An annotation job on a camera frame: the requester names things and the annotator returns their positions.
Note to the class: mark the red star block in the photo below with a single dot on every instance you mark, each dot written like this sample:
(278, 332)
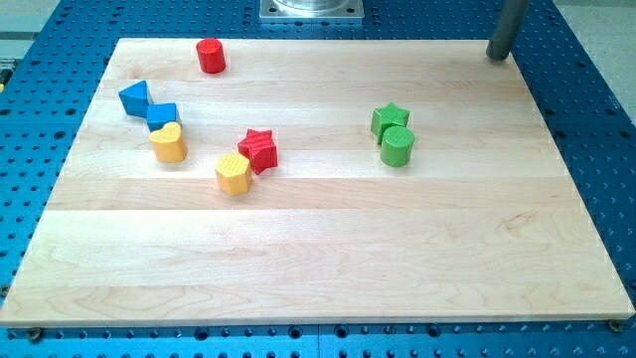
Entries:
(260, 149)

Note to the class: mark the yellow hexagon block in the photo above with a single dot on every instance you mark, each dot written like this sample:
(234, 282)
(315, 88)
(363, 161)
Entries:
(234, 174)

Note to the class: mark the green cylinder block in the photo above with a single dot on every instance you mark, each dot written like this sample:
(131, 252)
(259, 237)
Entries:
(396, 146)

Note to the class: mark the green star block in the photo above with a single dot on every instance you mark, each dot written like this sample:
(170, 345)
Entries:
(386, 117)

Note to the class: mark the light wooden board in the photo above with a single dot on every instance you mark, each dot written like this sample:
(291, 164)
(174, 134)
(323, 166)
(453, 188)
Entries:
(484, 222)

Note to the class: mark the yellow heart block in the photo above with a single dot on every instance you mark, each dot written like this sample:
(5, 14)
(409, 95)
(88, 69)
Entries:
(168, 143)

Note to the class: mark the red cylinder block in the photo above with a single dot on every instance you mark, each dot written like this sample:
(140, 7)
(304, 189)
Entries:
(211, 56)

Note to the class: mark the blue cube block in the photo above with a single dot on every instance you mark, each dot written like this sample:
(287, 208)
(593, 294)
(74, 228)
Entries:
(159, 114)

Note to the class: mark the blue triangle block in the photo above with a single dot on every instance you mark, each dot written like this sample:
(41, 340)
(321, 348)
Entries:
(135, 99)

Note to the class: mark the grey cylindrical robot stylus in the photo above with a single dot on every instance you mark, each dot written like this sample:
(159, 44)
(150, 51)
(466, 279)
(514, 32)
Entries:
(508, 27)

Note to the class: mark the left board clamp screw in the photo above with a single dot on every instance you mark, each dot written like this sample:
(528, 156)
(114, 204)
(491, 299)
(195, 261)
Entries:
(35, 334)

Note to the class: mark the board clamp screw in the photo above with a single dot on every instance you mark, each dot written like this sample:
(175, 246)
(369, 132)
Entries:
(35, 334)
(615, 325)

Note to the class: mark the right board clamp screw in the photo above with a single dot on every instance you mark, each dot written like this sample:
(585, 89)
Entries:
(615, 325)

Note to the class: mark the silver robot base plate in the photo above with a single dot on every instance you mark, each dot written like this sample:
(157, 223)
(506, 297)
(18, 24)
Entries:
(311, 9)

